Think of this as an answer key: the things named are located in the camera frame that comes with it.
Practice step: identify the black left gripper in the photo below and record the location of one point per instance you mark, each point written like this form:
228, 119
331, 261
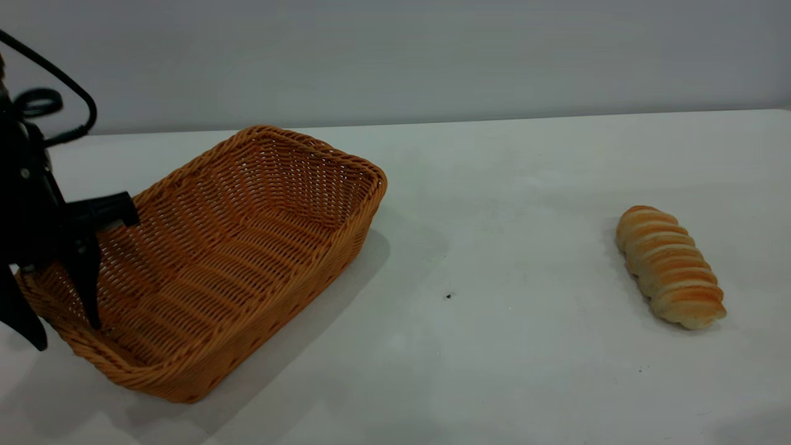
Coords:
28, 210

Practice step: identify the ridged golden bread loaf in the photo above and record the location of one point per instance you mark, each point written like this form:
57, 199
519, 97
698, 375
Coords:
670, 269

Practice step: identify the orange woven wicker basket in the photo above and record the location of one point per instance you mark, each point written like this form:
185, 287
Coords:
235, 259

